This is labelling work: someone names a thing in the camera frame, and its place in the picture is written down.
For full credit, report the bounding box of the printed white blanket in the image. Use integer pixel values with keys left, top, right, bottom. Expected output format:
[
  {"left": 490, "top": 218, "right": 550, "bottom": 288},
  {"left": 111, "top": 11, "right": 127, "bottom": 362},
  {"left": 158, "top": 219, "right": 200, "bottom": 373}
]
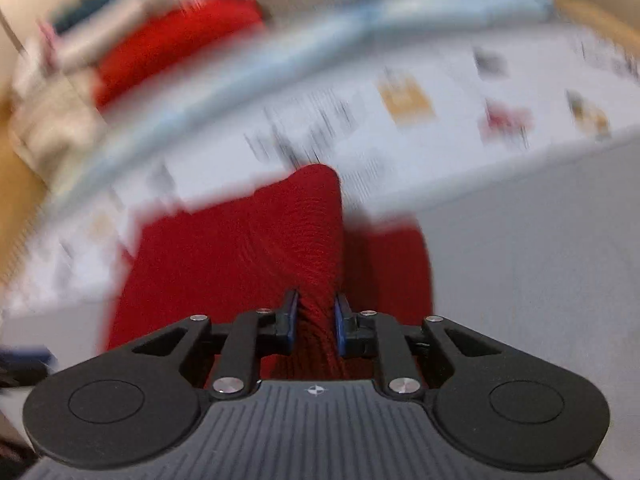
[{"left": 0, "top": 25, "right": 640, "bottom": 316}]

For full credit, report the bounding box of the wooden bed frame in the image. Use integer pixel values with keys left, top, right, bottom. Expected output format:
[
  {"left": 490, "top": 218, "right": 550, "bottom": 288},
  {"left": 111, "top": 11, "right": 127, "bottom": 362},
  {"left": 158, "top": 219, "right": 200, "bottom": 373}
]
[{"left": 550, "top": 0, "right": 640, "bottom": 56}]

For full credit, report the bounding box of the red ribbed sweater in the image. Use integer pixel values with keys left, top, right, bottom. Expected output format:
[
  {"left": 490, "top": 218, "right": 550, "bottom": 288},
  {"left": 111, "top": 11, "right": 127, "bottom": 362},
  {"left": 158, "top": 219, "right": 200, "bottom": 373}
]
[{"left": 105, "top": 164, "right": 433, "bottom": 382}]

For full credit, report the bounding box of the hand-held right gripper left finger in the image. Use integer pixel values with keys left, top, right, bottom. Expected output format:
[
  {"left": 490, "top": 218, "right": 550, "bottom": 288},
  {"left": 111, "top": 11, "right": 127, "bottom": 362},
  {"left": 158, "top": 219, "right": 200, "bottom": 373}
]
[{"left": 132, "top": 289, "right": 301, "bottom": 401}]

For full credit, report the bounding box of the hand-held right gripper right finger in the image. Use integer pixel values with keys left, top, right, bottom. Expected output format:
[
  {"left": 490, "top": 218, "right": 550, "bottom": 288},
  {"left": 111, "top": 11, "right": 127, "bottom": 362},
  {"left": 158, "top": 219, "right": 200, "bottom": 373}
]
[{"left": 333, "top": 292, "right": 502, "bottom": 399}]

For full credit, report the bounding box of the bright red garment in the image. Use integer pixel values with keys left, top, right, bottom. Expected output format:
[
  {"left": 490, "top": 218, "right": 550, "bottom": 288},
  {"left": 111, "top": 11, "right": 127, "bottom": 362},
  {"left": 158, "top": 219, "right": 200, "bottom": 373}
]
[{"left": 94, "top": 0, "right": 266, "bottom": 108}]

